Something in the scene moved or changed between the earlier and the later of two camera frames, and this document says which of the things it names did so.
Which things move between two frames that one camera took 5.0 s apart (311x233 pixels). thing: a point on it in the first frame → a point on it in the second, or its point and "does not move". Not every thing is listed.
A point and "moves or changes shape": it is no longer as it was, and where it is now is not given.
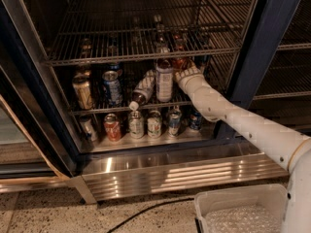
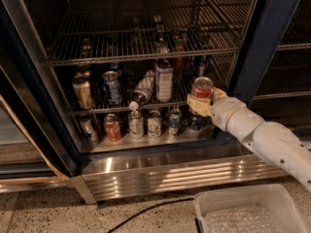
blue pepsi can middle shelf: x=112 y=87 does not move
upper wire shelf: x=104 y=26 does not move
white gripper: x=187 y=77 → x=223 y=112
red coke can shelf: x=179 y=63 moves or changes shape
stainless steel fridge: x=88 y=89 does not move
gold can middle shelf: x=82 y=88 does not move
